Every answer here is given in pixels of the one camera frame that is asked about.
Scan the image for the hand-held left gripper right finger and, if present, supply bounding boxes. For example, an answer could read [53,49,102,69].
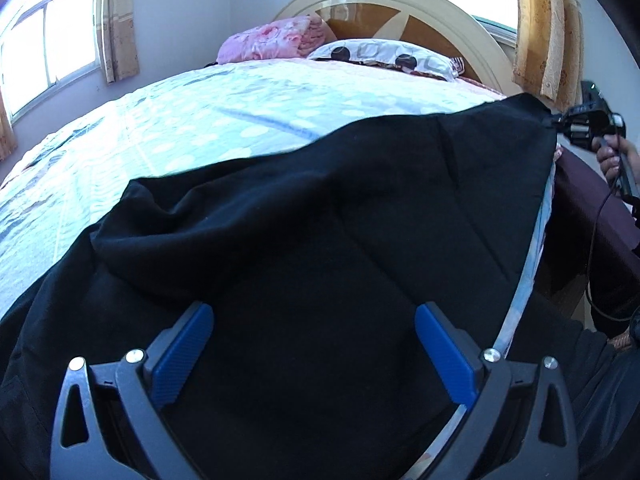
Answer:
[414,301,581,480]

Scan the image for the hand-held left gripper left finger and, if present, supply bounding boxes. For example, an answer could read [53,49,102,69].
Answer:
[50,301,216,480]

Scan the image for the black pants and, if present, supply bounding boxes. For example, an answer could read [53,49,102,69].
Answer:
[0,91,561,480]

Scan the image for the person's right hand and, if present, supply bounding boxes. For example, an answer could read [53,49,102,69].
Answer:
[591,134,640,184]

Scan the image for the yellow patterned curtain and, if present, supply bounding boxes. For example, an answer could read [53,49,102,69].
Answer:
[95,0,141,83]
[512,0,586,106]

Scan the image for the dark red bed side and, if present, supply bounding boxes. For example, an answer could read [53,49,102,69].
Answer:
[530,147,640,333]

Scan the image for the person's dark jacket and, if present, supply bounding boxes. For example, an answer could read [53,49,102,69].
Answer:
[562,305,640,480]

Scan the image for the white pillow with dark dots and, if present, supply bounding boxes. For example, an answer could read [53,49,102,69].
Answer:
[306,38,463,82]

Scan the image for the cream and brown headboard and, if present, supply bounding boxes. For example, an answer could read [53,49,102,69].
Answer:
[274,0,523,97]

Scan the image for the light blue dotted bedsheet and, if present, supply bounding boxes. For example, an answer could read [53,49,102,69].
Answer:
[0,57,561,480]

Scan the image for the pink folded blanket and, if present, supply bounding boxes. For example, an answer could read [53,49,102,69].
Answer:
[217,15,337,65]

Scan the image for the black cable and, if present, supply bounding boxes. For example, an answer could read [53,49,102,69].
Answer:
[584,180,638,322]

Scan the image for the side wall window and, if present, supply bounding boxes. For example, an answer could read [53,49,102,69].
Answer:
[0,0,108,121]

